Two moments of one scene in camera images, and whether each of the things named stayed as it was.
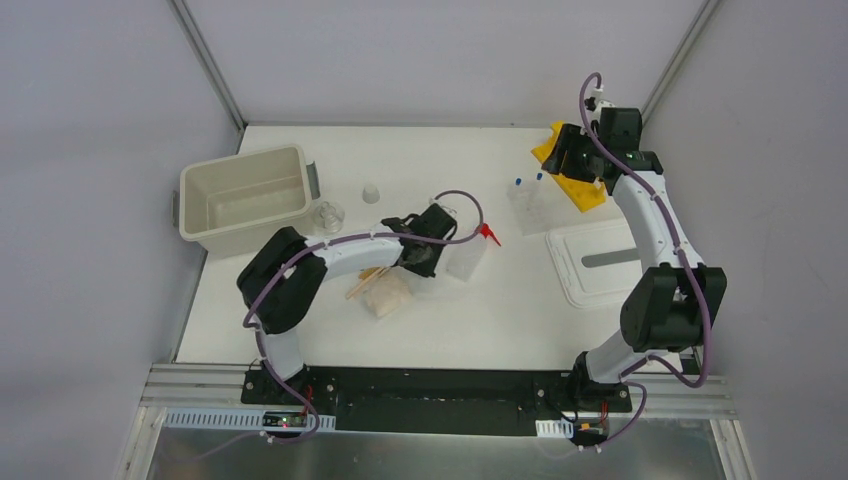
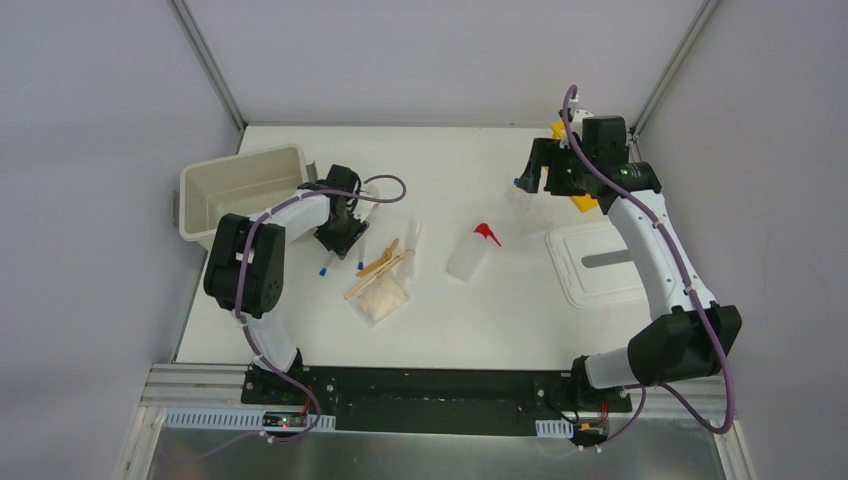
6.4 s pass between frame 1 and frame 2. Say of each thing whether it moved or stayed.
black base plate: stayed
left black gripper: moved
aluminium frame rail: stayed
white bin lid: stayed
